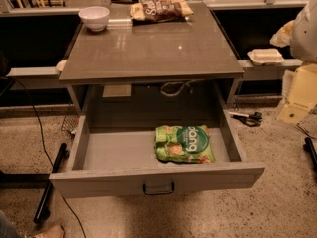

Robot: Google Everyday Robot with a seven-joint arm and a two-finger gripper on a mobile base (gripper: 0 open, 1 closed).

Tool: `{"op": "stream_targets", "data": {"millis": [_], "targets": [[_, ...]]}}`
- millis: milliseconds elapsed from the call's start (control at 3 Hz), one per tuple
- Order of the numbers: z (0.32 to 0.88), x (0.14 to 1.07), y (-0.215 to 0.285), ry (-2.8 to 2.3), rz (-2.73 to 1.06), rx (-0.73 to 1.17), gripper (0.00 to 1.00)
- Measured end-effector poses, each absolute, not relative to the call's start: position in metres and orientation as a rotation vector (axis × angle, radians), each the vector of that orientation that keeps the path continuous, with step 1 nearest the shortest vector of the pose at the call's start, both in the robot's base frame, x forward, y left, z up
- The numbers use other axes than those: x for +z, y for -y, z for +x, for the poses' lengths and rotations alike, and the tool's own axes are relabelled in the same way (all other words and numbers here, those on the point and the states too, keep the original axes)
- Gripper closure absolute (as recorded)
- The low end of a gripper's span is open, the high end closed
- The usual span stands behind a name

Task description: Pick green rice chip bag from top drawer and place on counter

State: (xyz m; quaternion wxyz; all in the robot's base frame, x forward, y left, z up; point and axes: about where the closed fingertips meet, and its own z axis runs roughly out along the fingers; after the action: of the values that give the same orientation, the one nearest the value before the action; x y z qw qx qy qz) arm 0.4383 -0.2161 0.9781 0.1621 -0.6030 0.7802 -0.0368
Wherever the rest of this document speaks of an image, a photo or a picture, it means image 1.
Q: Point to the wire mesh basket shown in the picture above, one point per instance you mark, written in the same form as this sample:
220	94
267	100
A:
70	120

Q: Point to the grey counter cabinet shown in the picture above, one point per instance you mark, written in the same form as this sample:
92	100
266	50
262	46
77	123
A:
125	52

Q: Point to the white bowl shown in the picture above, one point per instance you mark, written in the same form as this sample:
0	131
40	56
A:
95	18

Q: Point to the black floor bar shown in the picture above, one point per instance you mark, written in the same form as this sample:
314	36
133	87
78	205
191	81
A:
43	212
309	148

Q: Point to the grey open drawer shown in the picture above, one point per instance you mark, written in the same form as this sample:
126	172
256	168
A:
106	162

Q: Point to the black scissors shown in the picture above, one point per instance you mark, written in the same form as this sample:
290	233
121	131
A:
251	120

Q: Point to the black drawer handle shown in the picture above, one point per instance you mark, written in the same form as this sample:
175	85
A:
158	190

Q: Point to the white round plate edge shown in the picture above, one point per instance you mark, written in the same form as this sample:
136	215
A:
61	65

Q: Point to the white takeout container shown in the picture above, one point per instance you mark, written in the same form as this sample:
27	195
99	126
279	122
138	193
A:
265	56

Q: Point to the black floor bar right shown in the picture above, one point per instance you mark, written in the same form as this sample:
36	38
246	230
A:
309	148

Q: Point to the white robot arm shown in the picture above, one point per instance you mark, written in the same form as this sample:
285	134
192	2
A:
303	44

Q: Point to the brown chip bag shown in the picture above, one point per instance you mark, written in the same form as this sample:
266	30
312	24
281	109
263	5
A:
160	10

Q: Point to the green rice chip bag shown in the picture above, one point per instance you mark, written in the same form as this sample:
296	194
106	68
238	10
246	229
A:
183	144

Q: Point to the black floor bar left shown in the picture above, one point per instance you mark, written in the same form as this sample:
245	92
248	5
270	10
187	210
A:
43	212

